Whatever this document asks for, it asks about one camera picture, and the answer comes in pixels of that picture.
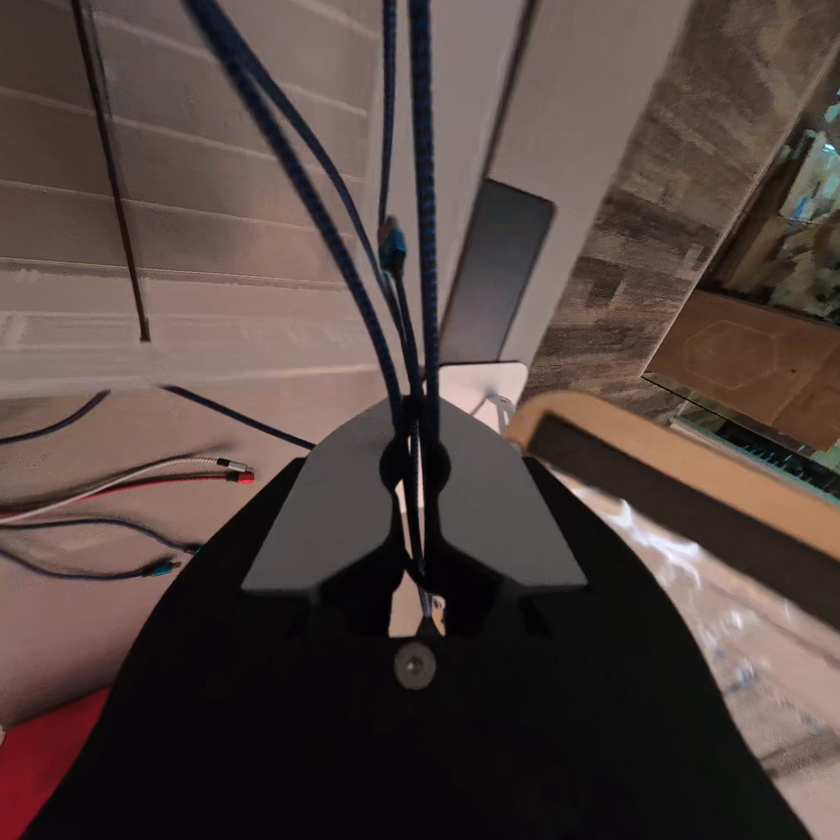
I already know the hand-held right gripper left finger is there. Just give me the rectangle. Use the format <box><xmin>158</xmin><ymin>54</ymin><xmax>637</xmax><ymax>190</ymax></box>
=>
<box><xmin>241</xmin><ymin>400</ymin><xmax>411</xmax><ymax>595</ymax></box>

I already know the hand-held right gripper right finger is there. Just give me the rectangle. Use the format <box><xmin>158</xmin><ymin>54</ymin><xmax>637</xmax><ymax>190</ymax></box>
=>
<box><xmin>423</xmin><ymin>397</ymin><xmax>588</xmax><ymax>595</ymax></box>

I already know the red plastic bin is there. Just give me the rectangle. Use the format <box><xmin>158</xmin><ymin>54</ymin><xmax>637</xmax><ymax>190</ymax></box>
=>
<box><xmin>0</xmin><ymin>686</ymin><xmax>112</xmax><ymax>840</ymax></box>

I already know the red braided cable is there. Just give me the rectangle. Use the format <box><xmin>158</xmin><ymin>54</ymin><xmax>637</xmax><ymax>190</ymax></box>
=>
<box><xmin>0</xmin><ymin>471</ymin><xmax>256</xmax><ymax>519</ymax></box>

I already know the brown cardboard panel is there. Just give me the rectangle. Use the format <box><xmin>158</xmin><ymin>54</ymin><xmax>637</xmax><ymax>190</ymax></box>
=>
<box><xmin>646</xmin><ymin>289</ymin><xmax>840</xmax><ymax>454</ymax></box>

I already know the dark green desk mat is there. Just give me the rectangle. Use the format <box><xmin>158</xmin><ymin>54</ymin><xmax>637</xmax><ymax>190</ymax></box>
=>
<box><xmin>440</xmin><ymin>180</ymin><xmax>557</xmax><ymax>366</ymax></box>

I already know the wooden-edged sign stand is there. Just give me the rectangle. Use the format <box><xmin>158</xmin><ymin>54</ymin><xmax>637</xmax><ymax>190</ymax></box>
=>
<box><xmin>436</xmin><ymin>361</ymin><xmax>840</xmax><ymax>788</ymax></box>

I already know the thin black wire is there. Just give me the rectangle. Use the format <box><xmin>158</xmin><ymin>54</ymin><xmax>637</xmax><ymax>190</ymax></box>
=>
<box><xmin>71</xmin><ymin>0</ymin><xmax>153</xmax><ymax>343</ymax></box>

